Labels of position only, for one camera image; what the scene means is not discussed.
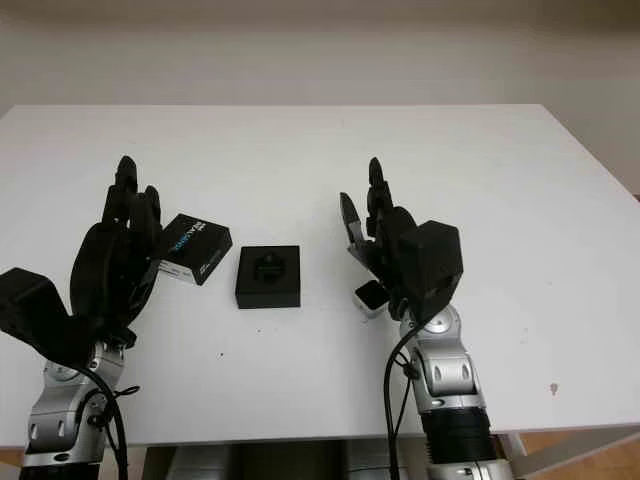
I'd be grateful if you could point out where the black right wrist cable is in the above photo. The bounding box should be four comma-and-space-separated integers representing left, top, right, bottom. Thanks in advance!
382, 319, 431, 480

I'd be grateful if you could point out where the black box with lens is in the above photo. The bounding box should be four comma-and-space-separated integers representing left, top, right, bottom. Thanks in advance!
233, 244, 303, 310

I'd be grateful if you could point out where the black printed box lid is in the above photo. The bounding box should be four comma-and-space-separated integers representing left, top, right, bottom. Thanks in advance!
158, 213, 235, 288

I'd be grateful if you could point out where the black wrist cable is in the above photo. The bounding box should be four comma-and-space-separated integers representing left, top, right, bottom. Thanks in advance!
382, 319, 431, 480
84, 369, 142, 480

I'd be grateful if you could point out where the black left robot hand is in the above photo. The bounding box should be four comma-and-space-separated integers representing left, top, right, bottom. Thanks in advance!
68, 154, 166, 347

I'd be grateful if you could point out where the white table leg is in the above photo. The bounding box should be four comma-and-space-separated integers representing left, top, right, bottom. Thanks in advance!
499, 432, 531, 459

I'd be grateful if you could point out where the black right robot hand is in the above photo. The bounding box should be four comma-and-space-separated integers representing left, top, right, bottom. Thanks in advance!
338, 157, 419, 324

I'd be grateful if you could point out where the small silver depth camera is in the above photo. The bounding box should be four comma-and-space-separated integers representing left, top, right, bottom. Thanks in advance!
352, 280, 390, 323

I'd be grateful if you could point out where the grey robot leg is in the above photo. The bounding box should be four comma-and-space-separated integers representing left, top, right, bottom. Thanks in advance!
162, 443, 241, 480
344, 439, 401, 480

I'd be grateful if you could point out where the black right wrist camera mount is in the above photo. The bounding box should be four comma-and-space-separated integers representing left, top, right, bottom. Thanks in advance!
398, 218, 464, 321

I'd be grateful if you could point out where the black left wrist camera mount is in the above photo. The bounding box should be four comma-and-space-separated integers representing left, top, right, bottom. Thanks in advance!
0, 268, 96, 374

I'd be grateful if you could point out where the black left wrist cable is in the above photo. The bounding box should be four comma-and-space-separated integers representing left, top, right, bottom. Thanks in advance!
84, 369, 142, 480

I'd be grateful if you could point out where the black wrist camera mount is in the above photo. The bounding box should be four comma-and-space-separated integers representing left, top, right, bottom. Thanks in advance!
0, 268, 96, 374
398, 218, 464, 321

